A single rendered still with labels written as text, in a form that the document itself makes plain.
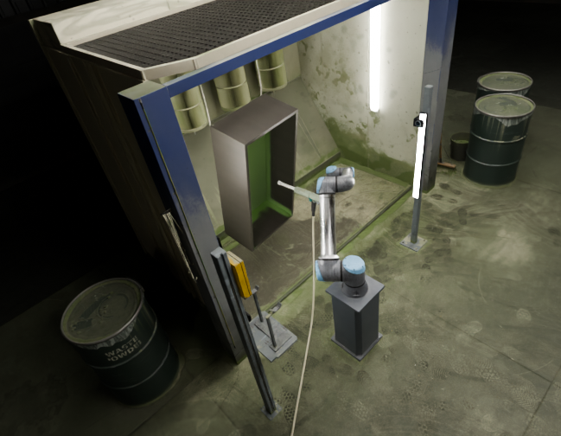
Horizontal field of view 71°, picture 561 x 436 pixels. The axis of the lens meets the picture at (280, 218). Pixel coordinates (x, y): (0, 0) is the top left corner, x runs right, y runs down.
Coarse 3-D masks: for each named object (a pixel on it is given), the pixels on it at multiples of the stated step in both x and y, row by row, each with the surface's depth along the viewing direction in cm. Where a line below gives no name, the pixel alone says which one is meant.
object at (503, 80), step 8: (480, 80) 471; (488, 80) 469; (496, 80) 465; (504, 80) 463; (512, 80) 460; (520, 80) 457; (528, 80) 453; (496, 88) 450; (504, 88) 448; (512, 88) 445
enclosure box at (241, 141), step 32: (224, 128) 283; (256, 128) 283; (288, 128) 321; (224, 160) 299; (256, 160) 354; (288, 160) 345; (224, 192) 328; (256, 192) 381; (288, 192) 372; (224, 224) 363; (256, 224) 381
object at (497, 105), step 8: (488, 96) 436; (496, 96) 435; (504, 96) 433; (512, 96) 429; (480, 104) 427; (488, 104) 425; (496, 104) 422; (504, 104) 420; (512, 104) 417; (520, 104) 414; (528, 104) 412; (488, 112) 410; (496, 112) 408; (504, 112) 405; (512, 112) 403; (520, 112) 401
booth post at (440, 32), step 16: (432, 0) 340; (448, 0) 331; (432, 16) 347; (448, 16) 340; (432, 32) 354; (448, 32) 350; (432, 48) 362; (448, 48) 362; (432, 64) 370; (448, 64) 373; (432, 80) 379; (432, 96) 387; (432, 112) 397; (432, 128) 406; (432, 144) 418; (432, 160) 433; (432, 176) 451
